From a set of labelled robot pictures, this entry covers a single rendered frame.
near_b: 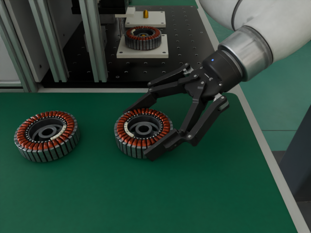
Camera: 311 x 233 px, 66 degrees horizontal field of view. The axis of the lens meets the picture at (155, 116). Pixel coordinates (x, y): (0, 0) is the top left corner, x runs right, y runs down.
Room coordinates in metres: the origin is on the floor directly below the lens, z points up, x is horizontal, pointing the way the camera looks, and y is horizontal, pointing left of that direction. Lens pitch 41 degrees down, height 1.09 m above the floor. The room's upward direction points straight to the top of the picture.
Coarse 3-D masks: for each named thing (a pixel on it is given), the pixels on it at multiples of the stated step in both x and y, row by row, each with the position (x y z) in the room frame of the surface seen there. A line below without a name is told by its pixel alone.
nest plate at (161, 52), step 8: (120, 40) 0.74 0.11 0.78; (120, 48) 0.68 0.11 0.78; (128, 48) 0.68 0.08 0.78; (160, 48) 0.68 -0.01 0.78; (120, 56) 0.64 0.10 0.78; (128, 56) 0.64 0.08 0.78; (136, 56) 0.64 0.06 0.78; (144, 56) 0.64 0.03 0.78; (152, 56) 0.64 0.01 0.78; (160, 56) 0.64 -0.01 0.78
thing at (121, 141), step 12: (144, 108) 0.39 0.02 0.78; (120, 120) 0.35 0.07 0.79; (132, 120) 0.36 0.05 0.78; (144, 120) 0.37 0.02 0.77; (156, 120) 0.35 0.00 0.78; (168, 120) 0.35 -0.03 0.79; (120, 132) 0.31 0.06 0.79; (132, 132) 0.34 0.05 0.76; (156, 132) 0.34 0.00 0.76; (168, 132) 0.32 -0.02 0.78; (120, 144) 0.30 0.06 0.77; (132, 144) 0.29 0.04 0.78; (144, 144) 0.28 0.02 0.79; (132, 156) 0.28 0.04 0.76; (144, 156) 0.28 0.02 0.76
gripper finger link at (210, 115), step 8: (224, 96) 0.33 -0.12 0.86; (216, 104) 0.32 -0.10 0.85; (208, 112) 0.31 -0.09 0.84; (216, 112) 0.31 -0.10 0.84; (200, 120) 0.30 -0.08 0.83; (208, 120) 0.30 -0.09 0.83; (200, 128) 0.28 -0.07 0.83; (208, 128) 0.30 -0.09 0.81; (192, 136) 0.27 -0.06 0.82; (200, 136) 0.28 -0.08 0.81; (192, 144) 0.27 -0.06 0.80
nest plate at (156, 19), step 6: (138, 12) 1.01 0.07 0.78; (150, 12) 1.01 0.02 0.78; (156, 12) 1.01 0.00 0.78; (162, 12) 1.01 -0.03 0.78; (126, 18) 0.94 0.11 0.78; (132, 18) 0.94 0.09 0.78; (138, 18) 0.94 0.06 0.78; (144, 18) 0.94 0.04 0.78; (150, 18) 0.94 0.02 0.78; (156, 18) 0.94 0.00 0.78; (162, 18) 0.94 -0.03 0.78; (126, 24) 0.88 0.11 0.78; (132, 24) 0.88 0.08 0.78; (138, 24) 0.88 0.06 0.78; (144, 24) 0.88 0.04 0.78; (150, 24) 0.88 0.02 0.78; (156, 24) 0.88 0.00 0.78; (162, 24) 0.88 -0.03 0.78
